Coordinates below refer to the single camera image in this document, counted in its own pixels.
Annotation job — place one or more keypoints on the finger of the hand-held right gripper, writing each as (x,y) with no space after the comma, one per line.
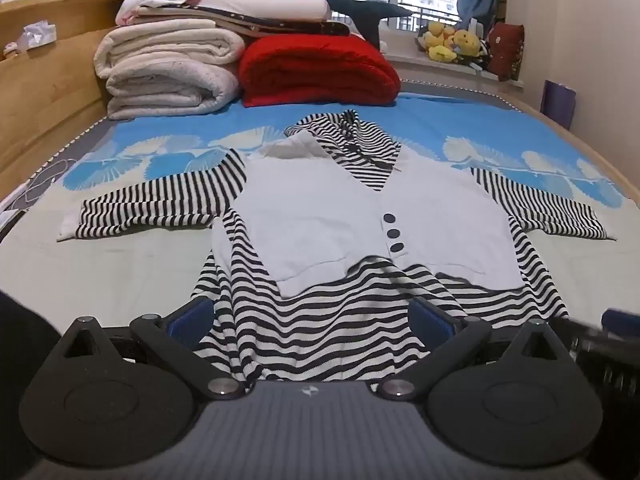
(617,319)

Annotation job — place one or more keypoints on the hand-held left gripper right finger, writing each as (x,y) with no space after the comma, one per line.
(430,321)

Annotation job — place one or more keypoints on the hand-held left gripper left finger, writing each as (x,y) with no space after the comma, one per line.
(192,319)

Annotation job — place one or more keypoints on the black white striped top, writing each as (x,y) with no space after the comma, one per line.
(320,220)

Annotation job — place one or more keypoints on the blue white printed bed sheet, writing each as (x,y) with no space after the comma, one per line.
(125,270)

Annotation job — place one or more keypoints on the purple box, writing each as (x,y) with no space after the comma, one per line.
(557,102)

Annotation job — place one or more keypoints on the white folded blanket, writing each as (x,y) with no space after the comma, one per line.
(170,70)

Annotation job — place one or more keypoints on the red folded blanket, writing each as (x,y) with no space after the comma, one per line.
(315,70)

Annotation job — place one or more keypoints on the dark dotted folded cloth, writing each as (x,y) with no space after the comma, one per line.
(300,27)

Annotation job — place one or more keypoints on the white folded sheet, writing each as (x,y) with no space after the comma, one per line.
(265,6)

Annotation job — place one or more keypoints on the tissue pack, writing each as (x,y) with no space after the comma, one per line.
(37,34)

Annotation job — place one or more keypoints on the wooden bed frame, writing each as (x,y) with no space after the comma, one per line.
(50,85)

